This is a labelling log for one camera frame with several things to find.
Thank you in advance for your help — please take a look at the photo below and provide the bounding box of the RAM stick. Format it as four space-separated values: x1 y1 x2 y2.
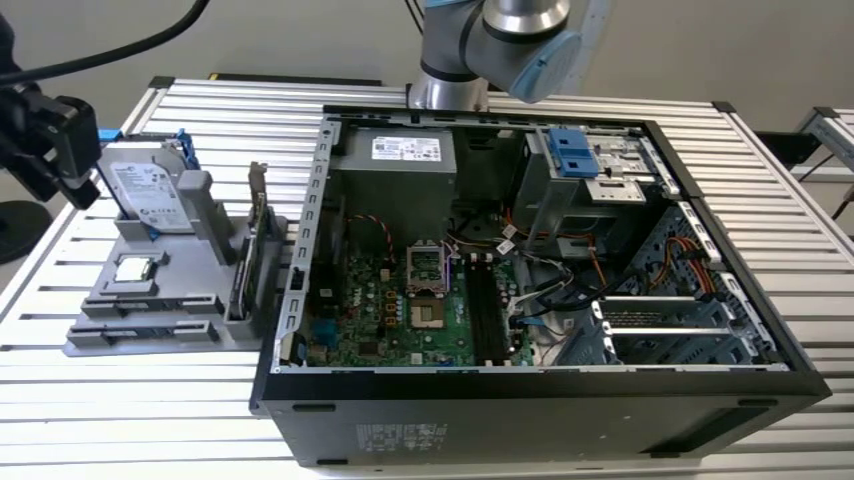
92 298 219 311
76 325 212 340

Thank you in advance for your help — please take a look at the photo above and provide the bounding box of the black RAM slot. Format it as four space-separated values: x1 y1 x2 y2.
464 257 487 364
479 257 503 364
471 257 495 364
486 257 512 364

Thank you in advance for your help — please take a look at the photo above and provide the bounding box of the hard disk in blue carrier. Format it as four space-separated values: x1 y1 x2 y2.
96 127 202 241

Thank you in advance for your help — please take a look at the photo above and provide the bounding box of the black round base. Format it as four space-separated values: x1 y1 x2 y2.
0 199 53 265

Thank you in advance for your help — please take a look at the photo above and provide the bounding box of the silver CPU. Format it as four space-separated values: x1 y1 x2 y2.
111 256 160 285

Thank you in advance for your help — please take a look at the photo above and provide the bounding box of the grey parts rack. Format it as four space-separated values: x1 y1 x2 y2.
63 169 302 359

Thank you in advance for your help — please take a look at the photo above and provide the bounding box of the graphics card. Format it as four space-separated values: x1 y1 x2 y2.
228 160 276 322

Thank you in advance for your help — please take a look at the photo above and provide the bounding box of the grey power supply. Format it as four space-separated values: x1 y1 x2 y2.
330 127 462 246

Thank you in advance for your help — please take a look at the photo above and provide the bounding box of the metal socket cover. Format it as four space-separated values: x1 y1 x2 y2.
404 239 448 297

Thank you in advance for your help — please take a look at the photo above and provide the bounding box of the green motherboard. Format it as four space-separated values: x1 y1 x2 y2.
303 249 540 370

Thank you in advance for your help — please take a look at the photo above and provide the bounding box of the CPU socket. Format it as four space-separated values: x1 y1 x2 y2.
407 298 447 330

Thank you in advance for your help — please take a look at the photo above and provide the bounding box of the blue plastic drive latch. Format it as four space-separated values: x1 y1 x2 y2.
544 128 600 178

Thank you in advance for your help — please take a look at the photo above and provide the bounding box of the grey metal drive cage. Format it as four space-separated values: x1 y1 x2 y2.
511 127 673 259

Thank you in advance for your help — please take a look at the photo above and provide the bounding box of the black PC case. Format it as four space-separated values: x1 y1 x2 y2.
250 102 834 469

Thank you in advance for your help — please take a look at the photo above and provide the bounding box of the disk bay with white rails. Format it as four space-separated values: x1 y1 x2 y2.
590 294 782 369

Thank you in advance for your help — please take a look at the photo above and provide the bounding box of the metal slat side table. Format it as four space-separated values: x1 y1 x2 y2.
793 105 854 184

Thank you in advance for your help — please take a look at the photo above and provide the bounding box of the red black fan wire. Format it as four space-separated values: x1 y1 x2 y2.
348 214 396 264

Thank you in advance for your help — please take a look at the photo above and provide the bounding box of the orange power wire bundle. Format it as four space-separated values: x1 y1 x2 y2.
657 237 715 304

